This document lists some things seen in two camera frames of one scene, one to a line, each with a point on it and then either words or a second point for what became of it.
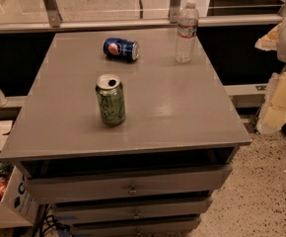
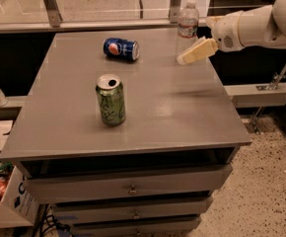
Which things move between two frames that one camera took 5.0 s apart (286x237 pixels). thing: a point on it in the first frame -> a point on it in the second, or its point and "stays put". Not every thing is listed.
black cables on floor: (49, 221) stays put
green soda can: (110, 96) stays put
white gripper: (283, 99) -> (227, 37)
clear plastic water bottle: (186, 32) stays put
